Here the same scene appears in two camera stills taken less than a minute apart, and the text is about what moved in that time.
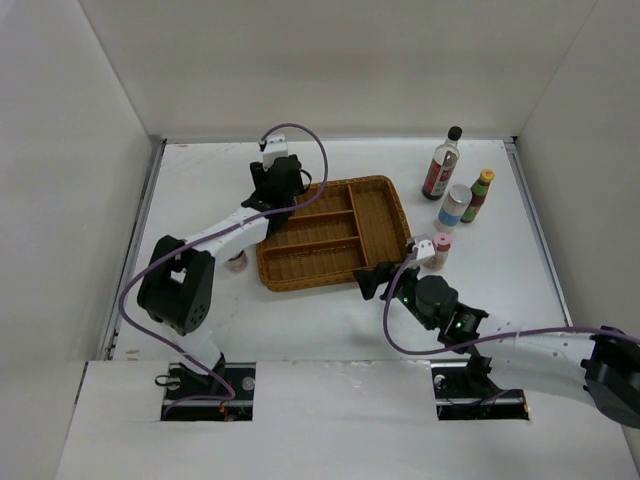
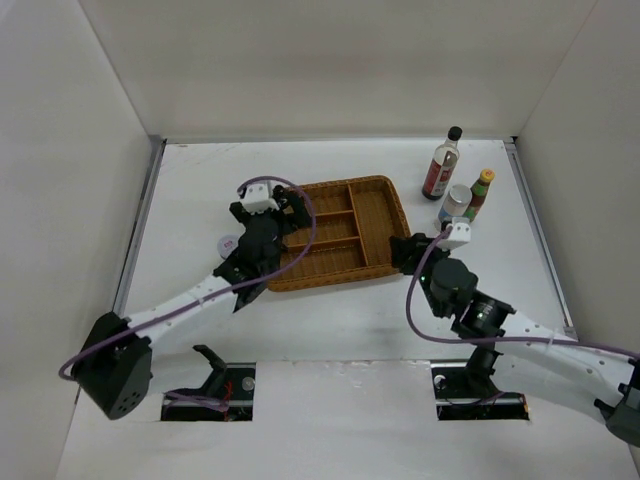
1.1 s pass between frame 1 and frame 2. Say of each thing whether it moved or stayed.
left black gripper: moved
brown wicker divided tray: stayed
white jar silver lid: stayed
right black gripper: moved
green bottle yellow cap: stayed
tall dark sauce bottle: stayed
